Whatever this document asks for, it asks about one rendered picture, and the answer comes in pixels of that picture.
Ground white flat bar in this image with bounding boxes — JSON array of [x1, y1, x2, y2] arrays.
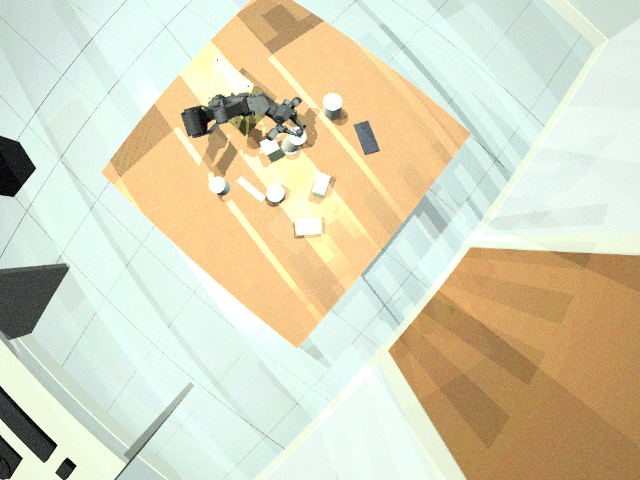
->
[[237, 177, 266, 203]]

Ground glass coffee press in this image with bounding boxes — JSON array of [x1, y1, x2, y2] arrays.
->
[[281, 128, 306, 155]]

